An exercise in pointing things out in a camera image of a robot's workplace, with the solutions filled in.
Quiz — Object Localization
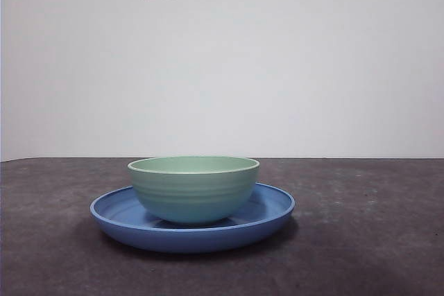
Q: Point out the green ribbed bowl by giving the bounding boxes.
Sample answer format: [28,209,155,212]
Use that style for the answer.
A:
[127,155,261,225]

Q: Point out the blue round plate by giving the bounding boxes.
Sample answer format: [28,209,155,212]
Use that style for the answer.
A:
[89,182,296,254]

